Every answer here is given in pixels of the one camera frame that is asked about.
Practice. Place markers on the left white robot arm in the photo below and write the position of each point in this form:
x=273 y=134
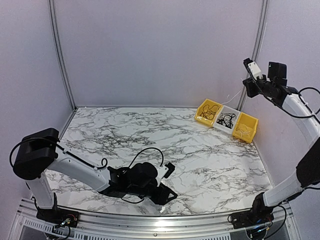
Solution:
x=41 y=151

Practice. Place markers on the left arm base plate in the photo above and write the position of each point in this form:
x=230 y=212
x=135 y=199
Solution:
x=62 y=220

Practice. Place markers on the yellow bin left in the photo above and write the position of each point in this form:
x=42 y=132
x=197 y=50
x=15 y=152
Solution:
x=207 y=112

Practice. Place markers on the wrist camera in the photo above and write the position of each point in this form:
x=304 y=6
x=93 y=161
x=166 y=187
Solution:
x=253 y=69
x=163 y=172

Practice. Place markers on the yellow bin right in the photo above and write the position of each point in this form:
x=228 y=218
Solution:
x=245 y=128

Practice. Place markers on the yellow bin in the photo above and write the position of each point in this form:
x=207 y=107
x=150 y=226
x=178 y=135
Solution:
x=245 y=128
x=207 y=112

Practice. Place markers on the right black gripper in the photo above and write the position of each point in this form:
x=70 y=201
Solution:
x=247 y=83

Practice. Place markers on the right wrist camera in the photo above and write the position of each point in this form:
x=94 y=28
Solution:
x=253 y=69

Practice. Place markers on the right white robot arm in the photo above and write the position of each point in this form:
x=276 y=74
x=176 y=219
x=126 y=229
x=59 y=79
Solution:
x=273 y=86

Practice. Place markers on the white bin middle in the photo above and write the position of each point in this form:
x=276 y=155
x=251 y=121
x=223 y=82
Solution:
x=226 y=120

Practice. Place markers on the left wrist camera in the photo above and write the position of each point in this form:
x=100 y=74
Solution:
x=163 y=172

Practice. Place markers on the aluminium front rail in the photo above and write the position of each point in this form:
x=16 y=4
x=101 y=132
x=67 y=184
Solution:
x=105 y=226

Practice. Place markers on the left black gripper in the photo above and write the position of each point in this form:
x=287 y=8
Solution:
x=161 y=198

